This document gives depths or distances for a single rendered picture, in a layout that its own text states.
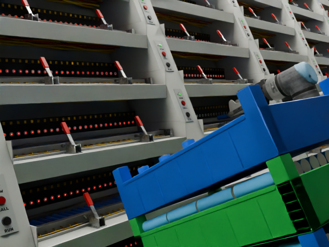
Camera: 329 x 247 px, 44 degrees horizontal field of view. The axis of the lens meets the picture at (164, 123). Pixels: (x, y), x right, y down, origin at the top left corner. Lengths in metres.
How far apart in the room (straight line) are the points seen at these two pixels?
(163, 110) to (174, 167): 0.87
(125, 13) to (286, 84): 0.63
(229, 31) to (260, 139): 1.66
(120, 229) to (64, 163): 0.21
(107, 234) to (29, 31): 0.56
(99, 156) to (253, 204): 0.67
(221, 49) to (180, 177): 1.31
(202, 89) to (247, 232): 1.11
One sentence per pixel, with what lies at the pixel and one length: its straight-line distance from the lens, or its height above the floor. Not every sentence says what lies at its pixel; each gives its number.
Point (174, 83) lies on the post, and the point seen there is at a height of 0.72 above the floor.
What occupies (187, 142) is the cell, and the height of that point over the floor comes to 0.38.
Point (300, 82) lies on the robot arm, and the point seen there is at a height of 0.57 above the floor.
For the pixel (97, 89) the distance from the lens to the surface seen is 1.18.
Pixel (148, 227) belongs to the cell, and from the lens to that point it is 0.63.
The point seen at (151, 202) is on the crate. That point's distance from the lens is 0.59.
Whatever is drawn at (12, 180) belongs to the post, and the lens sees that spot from 0.94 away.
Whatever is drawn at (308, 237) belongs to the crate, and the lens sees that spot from 0.44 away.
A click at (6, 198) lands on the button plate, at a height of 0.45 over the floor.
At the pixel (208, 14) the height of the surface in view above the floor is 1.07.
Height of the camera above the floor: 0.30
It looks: 12 degrees up
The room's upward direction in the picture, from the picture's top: 21 degrees counter-clockwise
